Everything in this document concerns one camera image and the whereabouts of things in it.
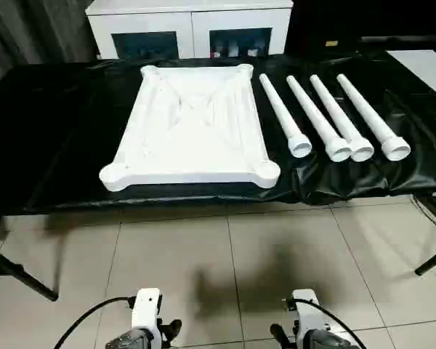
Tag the white plastic table top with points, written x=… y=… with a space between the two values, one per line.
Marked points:
x=189 y=145

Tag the white plastic table leg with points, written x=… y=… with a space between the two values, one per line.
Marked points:
x=281 y=112
x=318 y=118
x=370 y=112
x=339 y=114

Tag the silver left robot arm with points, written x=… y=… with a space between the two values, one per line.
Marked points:
x=131 y=340

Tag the black mat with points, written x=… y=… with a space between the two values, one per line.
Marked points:
x=40 y=145

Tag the white cabinet with glass doors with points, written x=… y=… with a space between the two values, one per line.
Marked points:
x=189 y=22

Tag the black box with yellow label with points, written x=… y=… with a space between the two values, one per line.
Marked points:
x=367 y=22

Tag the grey curtain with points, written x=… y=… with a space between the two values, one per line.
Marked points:
x=22 y=29

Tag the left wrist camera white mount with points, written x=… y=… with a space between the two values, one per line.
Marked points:
x=147 y=309

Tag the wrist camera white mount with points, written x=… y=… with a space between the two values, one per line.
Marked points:
x=147 y=309
x=307 y=309

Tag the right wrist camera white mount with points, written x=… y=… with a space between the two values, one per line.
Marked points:
x=307 y=309

